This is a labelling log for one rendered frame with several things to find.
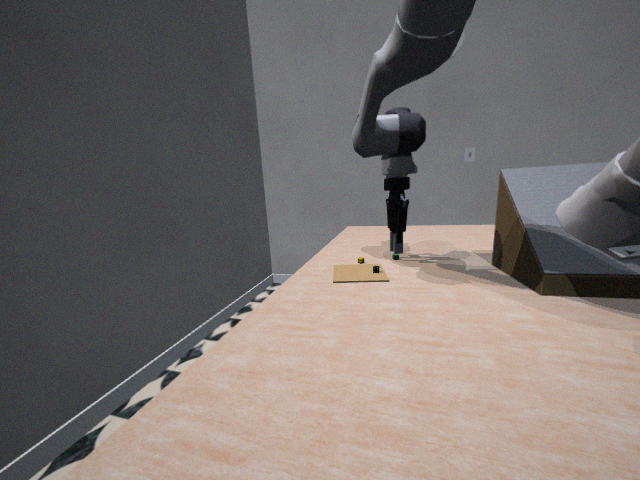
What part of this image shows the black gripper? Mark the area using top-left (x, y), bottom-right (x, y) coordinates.
top-left (384, 177), bottom-right (410, 254)

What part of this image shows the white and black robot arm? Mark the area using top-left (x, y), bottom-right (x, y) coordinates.
top-left (352, 0), bottom-right (640, 260)

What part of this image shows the tan square mat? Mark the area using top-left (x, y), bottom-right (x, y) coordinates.
top-left (333, 264), bottom-right (389, 283)

